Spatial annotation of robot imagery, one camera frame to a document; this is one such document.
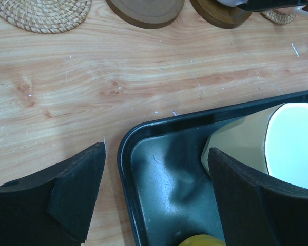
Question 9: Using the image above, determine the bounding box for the white mug green handle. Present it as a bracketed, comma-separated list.
[201, 102, 308, 189]

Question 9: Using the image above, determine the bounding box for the black plastic tray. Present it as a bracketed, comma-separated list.
[118, 90, 308, 245]

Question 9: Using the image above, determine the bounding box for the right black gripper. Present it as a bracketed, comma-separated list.
[236, 0, 308, 12]

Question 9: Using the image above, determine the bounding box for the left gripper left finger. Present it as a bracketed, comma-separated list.
[0, 142, 105, 245]

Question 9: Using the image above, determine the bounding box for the purple mug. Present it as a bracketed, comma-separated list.
[218, 0, 248, 7]

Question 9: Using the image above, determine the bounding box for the brown wooden coaster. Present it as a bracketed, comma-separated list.
[107, 0, 185, 29]
[190, 0, 252, 29]

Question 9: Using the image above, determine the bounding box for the woven rattan coaster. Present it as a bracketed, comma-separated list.
[0, 0, 92, 34]
[260, 10, 296, 25]

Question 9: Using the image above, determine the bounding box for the yellow mug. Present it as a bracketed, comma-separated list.
[179, 234, 226, 246]

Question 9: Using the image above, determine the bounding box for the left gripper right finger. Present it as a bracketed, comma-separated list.
[208, 148, 308, 245]

